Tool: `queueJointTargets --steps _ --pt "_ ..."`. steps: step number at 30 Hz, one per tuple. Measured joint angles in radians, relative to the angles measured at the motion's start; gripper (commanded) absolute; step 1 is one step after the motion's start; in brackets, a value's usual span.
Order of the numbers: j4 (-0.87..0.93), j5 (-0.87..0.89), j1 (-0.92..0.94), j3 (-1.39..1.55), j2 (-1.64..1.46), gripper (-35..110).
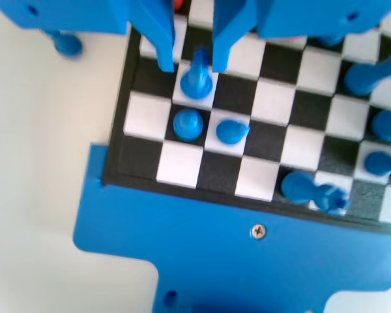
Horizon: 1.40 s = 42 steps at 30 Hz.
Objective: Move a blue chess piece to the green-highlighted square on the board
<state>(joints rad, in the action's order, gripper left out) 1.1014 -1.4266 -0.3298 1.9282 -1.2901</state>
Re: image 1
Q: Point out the blue chess piece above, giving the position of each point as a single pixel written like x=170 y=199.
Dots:
x=387 y=126
x=378 y=163

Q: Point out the red chess pawn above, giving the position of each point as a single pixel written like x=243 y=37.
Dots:
x=179 y=3

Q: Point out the silver plate screw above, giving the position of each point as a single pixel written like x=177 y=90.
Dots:
x=258 y=231

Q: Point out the blue base plate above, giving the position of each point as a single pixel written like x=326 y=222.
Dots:
x=215 y=267

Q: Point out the blue chess king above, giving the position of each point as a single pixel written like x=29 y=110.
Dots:
x=299 y=189

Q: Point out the black white chessboard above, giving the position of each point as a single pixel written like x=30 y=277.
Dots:
x=273 y=107

